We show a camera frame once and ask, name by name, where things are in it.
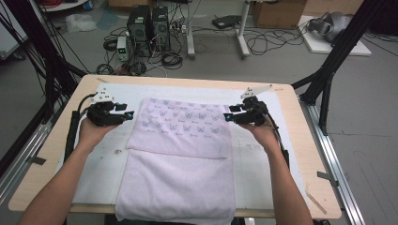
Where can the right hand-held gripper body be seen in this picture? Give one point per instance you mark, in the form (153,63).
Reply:
(255,112)

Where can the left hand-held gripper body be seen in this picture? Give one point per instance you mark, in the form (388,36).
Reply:
(100,114)

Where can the pale pink towel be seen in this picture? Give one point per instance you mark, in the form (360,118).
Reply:
(178,184)

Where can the person's left hand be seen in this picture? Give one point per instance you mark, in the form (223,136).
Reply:
(89,134)

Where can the person's right hand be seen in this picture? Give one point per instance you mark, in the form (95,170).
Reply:
(264,136)

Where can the brown tape piece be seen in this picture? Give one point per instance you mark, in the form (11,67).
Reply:
(102,80)

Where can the white power supply unit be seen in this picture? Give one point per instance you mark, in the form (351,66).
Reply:
(122,48)

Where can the white foam mat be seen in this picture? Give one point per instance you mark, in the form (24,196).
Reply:
(103,175)

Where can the white desk leg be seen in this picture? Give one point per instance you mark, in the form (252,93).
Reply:
(190,37)
(242,37)

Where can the black computer tower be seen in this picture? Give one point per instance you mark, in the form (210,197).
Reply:
(139,31)
(161,28)

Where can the black tape strip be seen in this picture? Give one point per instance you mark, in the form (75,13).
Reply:
(37,160)

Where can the black flat device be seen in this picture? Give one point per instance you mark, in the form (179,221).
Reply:
(225,22)

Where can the teal floor sheet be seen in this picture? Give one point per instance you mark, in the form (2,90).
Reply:
(108,19)

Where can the clear plastic bag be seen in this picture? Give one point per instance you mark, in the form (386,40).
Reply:
(79,22)

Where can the white floor board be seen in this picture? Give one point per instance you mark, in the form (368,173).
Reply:
(322,47)

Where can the grey tape strip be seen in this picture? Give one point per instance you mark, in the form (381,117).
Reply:
(327,178)

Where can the person's dark lap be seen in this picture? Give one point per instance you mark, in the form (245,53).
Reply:
(239,222)

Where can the white table leg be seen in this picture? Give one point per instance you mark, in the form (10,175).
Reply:
(249,221)

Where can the black metal stand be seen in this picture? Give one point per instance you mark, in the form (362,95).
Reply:
(31,31)
(344,43)

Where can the white round table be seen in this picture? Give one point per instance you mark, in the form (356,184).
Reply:
(68,5)

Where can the grey headset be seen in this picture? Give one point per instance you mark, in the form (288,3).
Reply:
(334,25)

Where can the large brown cardboard box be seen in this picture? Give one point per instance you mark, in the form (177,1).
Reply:
(331,7)

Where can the aluminium rail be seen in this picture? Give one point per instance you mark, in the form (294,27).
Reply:
(345,203)
(25,153)

